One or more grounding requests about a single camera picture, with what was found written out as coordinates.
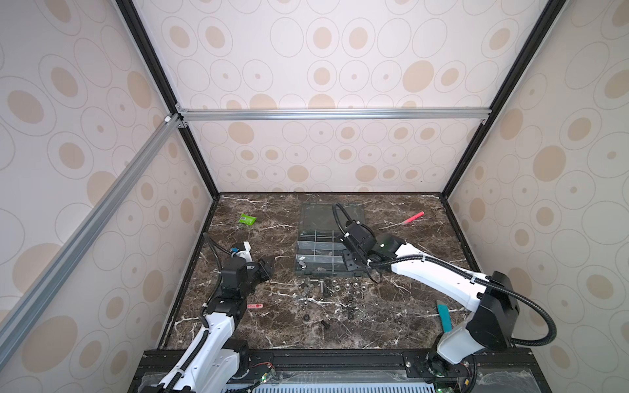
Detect clear plastic organizer box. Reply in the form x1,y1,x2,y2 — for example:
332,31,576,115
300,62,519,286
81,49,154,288
294,202,368,278

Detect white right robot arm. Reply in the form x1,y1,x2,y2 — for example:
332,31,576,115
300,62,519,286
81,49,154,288
338,220,519,374

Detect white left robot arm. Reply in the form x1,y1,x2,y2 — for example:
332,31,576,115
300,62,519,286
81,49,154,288
138,255,275,392

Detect green snack packet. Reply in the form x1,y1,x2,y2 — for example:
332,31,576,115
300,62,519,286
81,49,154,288
238,214,257,226

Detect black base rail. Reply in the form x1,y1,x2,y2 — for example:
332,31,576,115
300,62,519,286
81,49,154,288
132,347,551,393

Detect teal tool handle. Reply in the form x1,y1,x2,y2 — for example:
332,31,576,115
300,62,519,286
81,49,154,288
437,301,453,333

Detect silver aluminium frame bar back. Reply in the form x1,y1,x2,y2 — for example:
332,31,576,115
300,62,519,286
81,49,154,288
181,107,491,121

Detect silver aluminium frame bar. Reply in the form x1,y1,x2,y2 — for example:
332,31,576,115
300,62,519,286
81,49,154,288
1,113,183,368
181,107,491,121

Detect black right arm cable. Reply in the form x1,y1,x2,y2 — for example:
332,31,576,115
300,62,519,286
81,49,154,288
332,202,558,347

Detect silver aluminium frame bar left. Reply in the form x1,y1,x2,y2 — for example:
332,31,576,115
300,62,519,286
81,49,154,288
1,113,183,368

